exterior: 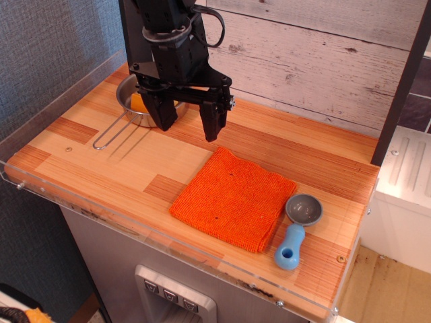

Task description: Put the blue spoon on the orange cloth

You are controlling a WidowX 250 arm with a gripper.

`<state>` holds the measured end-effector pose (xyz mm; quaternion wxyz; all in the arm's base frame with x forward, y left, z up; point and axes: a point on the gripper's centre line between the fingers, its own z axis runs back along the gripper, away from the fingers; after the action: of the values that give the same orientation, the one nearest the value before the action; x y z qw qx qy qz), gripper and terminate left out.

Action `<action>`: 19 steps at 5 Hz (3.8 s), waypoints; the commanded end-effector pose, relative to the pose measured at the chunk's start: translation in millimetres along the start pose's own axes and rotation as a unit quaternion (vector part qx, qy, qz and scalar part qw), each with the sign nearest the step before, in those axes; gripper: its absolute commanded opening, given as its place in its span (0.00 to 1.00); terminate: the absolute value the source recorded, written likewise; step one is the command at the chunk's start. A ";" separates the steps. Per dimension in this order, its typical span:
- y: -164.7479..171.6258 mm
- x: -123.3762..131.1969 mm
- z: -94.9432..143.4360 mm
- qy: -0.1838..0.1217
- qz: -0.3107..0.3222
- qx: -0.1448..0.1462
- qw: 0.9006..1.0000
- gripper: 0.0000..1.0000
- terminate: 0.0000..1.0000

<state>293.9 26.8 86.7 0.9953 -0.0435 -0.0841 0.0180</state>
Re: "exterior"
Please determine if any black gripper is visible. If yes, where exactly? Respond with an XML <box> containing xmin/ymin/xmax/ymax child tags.
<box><xmin>130</xmin><ymin>32</ymin><xmax>235</xmax><ymax>142</ymax></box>

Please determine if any blue spoon with grey bowl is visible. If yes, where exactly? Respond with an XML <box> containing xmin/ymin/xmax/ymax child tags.
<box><xmin>274</xmin><ymin>194</ymin><xmax>323</xmax><ymax>271</ymax></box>

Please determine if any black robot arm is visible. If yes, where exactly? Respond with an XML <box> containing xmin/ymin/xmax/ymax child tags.
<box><xmin>130</xmin><ymin>1</ymin><xmax>235</xmax><ymax>142</ymax></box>

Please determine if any orange knitted cloth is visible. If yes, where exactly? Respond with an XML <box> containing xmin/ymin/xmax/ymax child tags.
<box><xmin>170</xmin><ymin>147</ymin><xmax>297</xmax><ymax>252</ymax></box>

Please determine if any yellow cheese wedge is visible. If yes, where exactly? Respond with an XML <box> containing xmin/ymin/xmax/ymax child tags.
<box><xmin>130</xmin><ymin>93</ymin><xmax>148</xmax><ymax>114</ymax></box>

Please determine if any grey toy fridge cabinet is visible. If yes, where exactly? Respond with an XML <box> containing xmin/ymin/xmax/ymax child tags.
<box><xmin>61</xmin><ymin>207</ymin><xmax>304</xmax><ymax>322</ymax></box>

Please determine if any silver dispenser panel with buttons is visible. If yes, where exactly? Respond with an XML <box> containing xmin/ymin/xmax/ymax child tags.
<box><xmin>135</xmin><ymin>264</ymin><xmax>218</xmax><ymax>322</ymax></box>

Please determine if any white toy appliance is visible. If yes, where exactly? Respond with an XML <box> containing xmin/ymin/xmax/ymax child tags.
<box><xmin>360</xmin><ymin>127</ymin><xmax>430</xmax><ymax>273</ymax></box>

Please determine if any black and yellow object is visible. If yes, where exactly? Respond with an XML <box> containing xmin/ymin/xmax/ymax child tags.
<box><xmin>1</xmin><ymin>283</ymin><xmax>53</xmax><ymax>322</ymax></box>

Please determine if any dark left vertical post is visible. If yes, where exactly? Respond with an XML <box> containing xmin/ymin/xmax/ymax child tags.
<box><xmin>119</xmin><ymin>0</ymin><xmax>153</xmax><ymax>79</ymax></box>

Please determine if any dark vertical post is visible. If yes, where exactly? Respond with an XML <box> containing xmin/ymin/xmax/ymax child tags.
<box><xmin>119</xmin><ymin>0</ymin><xmax>153</xmax><ymax>79</ymax></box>
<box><xmin>371</xmin><ymin>1</ymin><xmax>430</xmax><ymax>166</ymax></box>

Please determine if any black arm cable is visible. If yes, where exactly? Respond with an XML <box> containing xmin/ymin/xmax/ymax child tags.
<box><xmin>188</xmin><ymin>5</ymin><xmax>226</xmax><ymax>48</ymax></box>

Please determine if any dark right vertical post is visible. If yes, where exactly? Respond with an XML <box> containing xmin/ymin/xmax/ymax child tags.
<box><xmin>371</xmin><ymin>1</ymin><xmax>430</xmax><ymax>166</ymax></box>

